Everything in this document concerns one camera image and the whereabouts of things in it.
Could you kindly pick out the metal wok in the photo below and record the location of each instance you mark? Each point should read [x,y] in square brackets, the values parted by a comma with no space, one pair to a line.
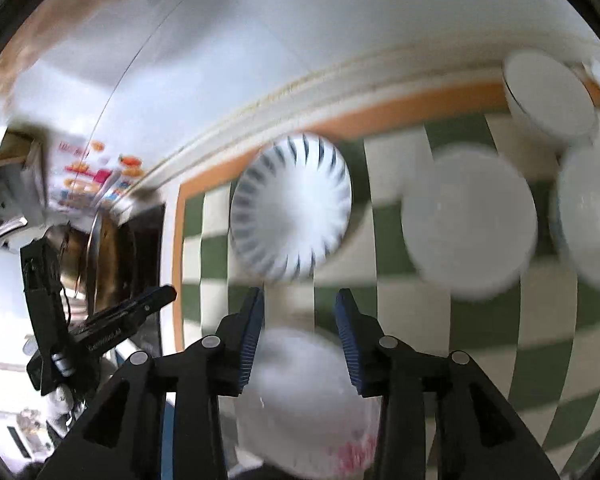
[102,260]

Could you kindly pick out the plain white bowl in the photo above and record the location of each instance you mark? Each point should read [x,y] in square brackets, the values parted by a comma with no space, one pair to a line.
[590,215]

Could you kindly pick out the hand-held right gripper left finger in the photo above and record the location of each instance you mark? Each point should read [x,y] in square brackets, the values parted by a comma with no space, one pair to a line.
[249,345]

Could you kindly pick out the blue striped white plate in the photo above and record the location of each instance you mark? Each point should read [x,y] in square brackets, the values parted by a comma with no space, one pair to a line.
[290,212]

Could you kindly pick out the white bowl with dark rim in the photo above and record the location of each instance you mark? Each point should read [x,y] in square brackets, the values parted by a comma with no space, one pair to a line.
[550,97]

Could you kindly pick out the green checkered mat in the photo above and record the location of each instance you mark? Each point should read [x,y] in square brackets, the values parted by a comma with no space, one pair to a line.
[395,310]

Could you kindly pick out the colourful wall sticker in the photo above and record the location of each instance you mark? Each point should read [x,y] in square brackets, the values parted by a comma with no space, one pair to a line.
[90,172]

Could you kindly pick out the white bowl with red print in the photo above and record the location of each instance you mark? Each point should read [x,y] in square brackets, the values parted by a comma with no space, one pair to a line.
[305,400]

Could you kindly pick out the white plate blue leaf pattern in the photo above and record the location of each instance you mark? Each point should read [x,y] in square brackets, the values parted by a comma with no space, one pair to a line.
[467,220]

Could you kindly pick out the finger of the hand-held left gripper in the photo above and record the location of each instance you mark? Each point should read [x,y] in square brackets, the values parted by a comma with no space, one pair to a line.
[125,312]

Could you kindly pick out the black cooktop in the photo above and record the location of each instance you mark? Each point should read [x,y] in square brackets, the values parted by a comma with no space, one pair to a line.
[142,255]

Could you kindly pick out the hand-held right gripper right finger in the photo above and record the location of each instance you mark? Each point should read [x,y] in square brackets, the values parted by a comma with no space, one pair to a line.
[349,347]

